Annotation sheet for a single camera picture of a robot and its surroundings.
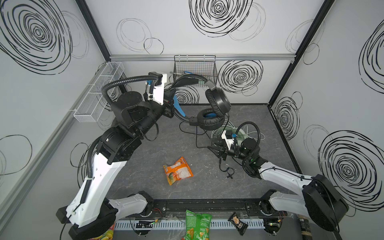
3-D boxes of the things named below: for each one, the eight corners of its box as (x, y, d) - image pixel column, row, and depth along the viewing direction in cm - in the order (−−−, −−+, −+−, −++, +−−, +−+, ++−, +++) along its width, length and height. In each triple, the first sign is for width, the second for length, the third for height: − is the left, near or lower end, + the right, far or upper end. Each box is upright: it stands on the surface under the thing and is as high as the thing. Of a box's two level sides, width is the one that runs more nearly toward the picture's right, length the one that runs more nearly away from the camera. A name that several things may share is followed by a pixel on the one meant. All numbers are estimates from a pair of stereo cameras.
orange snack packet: (169, 186, 82) (168, 183, 79) (163, 167, 89) (162, 164, 86) (192, 176, 86) (192, 173, 82) (185, 158, 93) (185, 155, 89)
